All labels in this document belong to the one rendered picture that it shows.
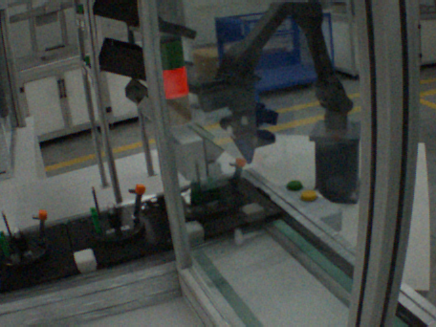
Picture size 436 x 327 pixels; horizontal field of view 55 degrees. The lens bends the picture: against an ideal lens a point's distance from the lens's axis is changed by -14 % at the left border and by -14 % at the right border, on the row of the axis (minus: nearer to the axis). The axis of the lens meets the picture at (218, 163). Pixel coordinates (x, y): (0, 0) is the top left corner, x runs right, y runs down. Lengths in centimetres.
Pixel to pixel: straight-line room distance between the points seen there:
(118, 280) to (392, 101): 80
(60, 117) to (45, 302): 415
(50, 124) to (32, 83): 51
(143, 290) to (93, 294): 11
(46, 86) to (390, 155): 477
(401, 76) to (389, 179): 6
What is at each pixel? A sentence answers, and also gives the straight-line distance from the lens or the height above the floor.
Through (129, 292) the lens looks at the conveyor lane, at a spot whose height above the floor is 91.
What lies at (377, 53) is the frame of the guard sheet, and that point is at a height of 147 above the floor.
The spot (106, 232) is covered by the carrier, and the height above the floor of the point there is 100.
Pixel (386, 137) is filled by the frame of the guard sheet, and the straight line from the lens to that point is 28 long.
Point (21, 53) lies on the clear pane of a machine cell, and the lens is 493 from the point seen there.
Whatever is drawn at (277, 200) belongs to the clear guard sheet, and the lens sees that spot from 47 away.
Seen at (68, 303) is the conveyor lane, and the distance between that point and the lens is 100.
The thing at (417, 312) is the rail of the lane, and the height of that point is 96.
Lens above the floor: 152
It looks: 23 degrees down
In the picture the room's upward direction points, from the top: 6 degrees counter-clockwise
